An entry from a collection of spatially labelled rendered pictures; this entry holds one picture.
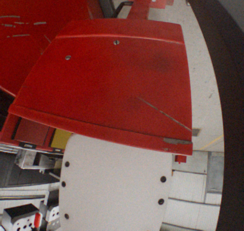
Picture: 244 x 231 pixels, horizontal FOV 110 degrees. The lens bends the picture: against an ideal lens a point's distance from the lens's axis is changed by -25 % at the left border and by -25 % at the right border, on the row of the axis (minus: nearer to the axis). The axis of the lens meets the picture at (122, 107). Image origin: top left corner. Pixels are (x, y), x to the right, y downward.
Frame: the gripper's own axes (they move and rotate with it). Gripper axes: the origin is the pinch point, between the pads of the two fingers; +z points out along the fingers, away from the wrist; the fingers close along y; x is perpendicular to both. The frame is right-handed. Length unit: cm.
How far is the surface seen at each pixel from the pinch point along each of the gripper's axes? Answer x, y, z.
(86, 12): -7.0, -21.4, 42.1
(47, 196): -42, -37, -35
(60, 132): -4.1, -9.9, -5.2
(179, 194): -661, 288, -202
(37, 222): -30, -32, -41
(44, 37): -1.9, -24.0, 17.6
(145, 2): -2.4, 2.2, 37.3
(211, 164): -606, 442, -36
